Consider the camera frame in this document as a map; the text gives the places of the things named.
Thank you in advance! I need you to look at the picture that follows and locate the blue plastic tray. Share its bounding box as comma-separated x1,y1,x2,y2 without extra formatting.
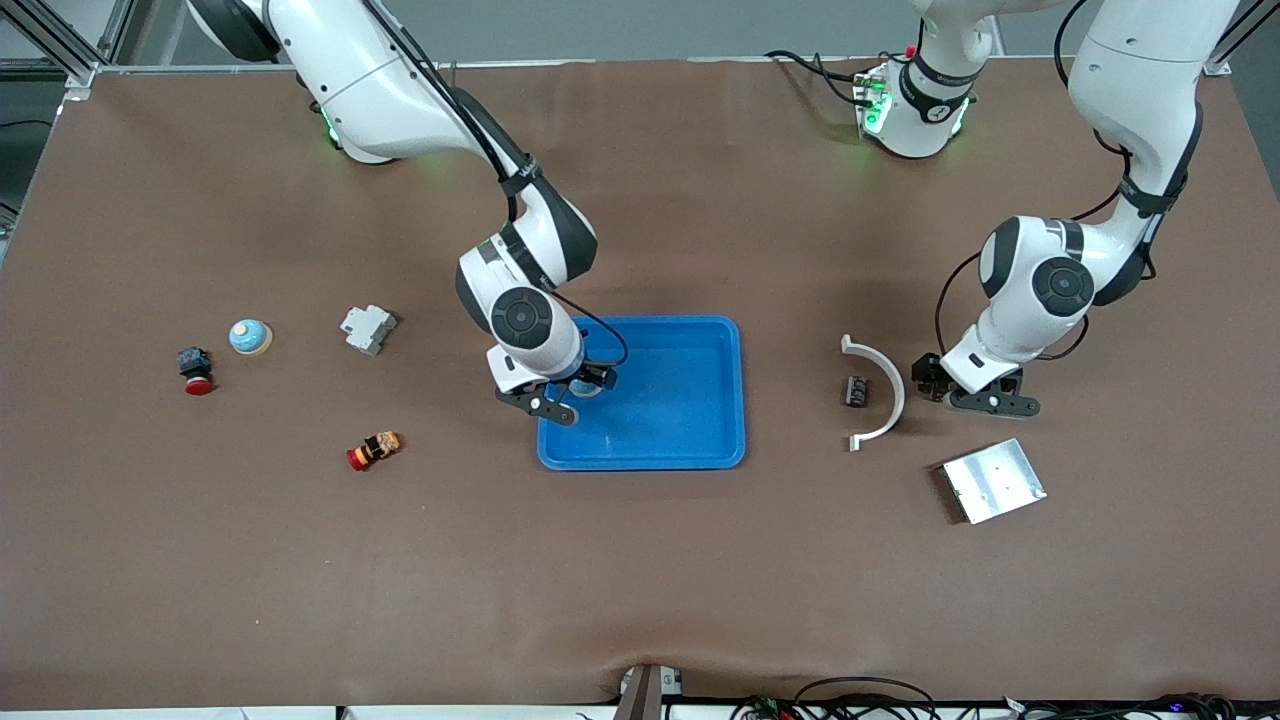
537,315,747,472

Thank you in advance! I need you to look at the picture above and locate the silver metal plate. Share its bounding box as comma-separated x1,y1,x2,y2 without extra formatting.
940,437,1048,526

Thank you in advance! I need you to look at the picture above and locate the white circuit breaker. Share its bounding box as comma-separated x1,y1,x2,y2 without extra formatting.
339,304,399,358

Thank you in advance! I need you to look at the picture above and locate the red yellow push button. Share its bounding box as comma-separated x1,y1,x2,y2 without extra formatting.
346,430,404,473

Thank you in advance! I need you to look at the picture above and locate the brown table cover mat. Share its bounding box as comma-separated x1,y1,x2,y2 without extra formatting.
0,55,1280,713

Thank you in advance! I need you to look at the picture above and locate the red emergency stop button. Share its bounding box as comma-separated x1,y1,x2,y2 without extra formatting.
177,346,215,397

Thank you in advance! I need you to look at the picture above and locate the white curved bracket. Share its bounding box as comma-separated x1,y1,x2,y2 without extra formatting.
840,334,907,453

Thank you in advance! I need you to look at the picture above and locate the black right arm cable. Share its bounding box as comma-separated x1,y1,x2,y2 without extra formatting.
362,0,631,373

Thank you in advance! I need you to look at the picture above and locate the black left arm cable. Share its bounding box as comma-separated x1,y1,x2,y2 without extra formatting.
933,130,1191,363

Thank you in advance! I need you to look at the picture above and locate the black looped cable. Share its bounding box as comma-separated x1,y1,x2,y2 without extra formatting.
795,677,941,720

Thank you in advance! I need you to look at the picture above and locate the black cable at arm base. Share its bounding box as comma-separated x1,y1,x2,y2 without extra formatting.
765,50,863,106

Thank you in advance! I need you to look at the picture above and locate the aluminium frame profile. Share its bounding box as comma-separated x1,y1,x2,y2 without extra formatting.
1205,0,1280,77
0,0,136,89

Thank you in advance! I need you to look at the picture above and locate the black cable bundle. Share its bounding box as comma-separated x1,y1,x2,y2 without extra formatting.
1005,692,1241,720

